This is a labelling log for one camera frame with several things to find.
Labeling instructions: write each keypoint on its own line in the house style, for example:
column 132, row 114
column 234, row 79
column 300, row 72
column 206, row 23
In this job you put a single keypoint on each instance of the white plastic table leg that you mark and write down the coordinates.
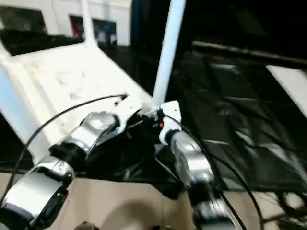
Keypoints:
column 168, row 52
column 87, row 24
column 14, row 110

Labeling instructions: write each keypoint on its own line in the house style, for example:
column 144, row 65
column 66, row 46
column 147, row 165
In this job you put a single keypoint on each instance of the white plastic table top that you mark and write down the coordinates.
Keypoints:
column 72, row 72

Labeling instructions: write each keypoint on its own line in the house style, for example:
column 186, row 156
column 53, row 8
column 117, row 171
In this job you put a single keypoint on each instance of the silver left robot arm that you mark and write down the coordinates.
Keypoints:
column 96, row 127

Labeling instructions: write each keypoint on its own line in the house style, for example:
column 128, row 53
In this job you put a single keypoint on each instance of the black plastic mat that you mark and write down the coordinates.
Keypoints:
column 230, row 105

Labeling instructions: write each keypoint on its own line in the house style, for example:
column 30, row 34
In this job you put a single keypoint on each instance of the black low bench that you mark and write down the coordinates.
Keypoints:
column 240, row 50

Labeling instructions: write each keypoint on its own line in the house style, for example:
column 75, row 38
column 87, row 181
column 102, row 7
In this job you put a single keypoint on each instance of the small red bottle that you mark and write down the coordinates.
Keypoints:
column 76, row 26

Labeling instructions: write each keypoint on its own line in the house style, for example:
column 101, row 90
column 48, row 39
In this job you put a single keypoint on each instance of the white glass-door cabinet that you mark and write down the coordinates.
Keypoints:
column 57, row 9

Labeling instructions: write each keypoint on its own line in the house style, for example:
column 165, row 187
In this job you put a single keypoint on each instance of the black floor stand base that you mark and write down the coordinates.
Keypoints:
column 292, row 208

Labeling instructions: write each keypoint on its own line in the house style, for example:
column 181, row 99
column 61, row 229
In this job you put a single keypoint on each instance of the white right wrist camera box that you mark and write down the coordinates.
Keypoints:
column 170, row 115

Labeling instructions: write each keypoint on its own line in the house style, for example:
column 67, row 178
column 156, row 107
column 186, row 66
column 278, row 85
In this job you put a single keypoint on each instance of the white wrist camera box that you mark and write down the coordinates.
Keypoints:
column 170, row 115
column 127, row 110

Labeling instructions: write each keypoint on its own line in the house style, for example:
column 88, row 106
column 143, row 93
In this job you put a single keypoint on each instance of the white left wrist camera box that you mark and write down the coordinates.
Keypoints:
column 127, row 110

